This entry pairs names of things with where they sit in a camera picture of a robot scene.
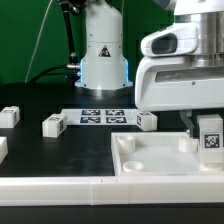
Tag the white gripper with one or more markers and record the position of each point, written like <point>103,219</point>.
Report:
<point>168,79</point>

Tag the white square tabletop part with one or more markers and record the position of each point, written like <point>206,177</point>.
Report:
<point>158,153</point>

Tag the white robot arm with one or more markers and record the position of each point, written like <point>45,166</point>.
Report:
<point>104,69</point>

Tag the white base tag plate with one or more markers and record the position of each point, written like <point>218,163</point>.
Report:
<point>102,116</point>

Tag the white front fence bar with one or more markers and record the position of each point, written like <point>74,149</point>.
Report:
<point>111,190</point>

